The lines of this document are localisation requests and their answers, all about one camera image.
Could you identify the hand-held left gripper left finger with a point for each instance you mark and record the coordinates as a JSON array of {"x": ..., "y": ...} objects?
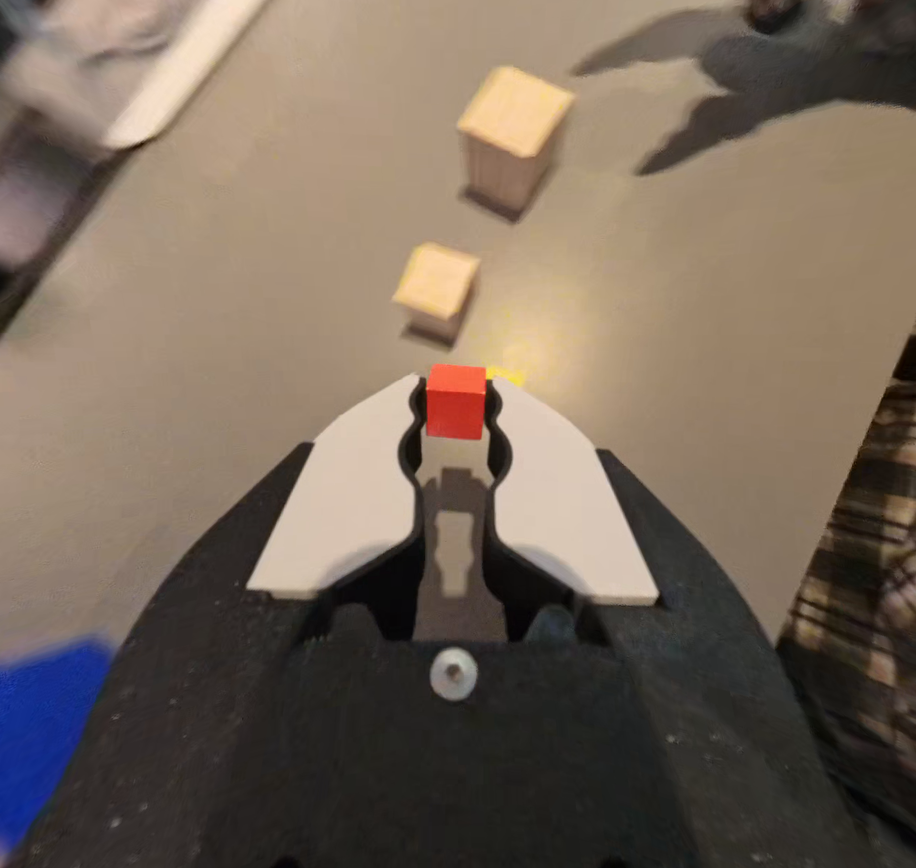
[{"x": 350, "y": 503}]

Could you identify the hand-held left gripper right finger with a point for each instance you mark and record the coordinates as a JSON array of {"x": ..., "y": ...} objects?
[{"x": 565, "y": 510}]

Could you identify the red wooden cube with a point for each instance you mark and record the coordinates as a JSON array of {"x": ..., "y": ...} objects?
[{"x": 456, "y": 403}]

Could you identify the yellow wooden cube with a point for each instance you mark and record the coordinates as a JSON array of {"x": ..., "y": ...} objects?
[{"x": 508, "y": 376}]

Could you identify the small wooden cube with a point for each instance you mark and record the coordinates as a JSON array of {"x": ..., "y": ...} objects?
[{"x": 436, "y": 285}]

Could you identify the large wooden cube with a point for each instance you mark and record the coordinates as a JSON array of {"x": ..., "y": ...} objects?
[{"x": 512, "y": 131}]

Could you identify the blue plastic bin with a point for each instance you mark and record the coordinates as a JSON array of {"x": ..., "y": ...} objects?
[{"x": 43, "y": 725}]

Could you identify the person's plaid shirt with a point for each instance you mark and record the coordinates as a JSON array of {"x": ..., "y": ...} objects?
[{"x": 859, "y": 560}]

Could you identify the white monitor stand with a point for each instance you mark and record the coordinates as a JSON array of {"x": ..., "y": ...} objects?
[{"x": 215, "y": 16}]

